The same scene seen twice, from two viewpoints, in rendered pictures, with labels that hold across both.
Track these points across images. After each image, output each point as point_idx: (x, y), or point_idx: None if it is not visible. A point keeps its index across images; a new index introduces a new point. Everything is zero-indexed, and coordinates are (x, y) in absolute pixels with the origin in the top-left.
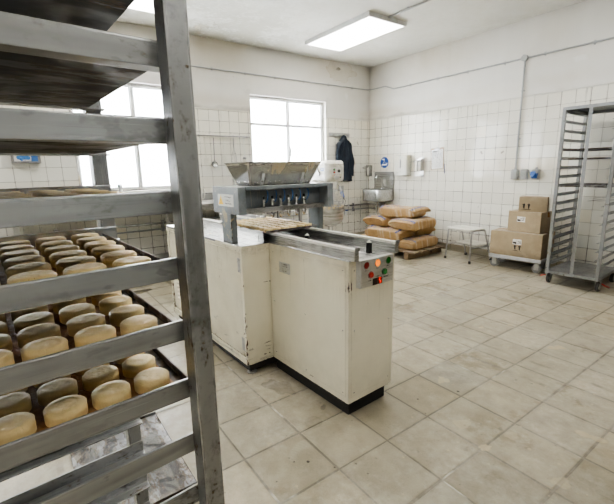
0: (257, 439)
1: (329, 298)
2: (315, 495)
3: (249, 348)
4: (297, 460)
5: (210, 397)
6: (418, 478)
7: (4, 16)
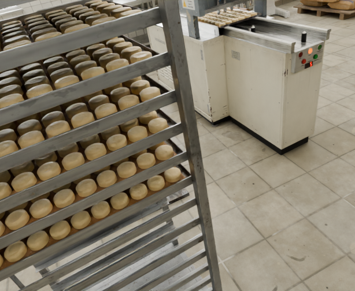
0: (221, 170)
1: (269, 79)
2: (258, 202)
3: (212, 111)
4: (246, 182)
5: (203, 185)
6: (325, 196)
7: (87, 30)
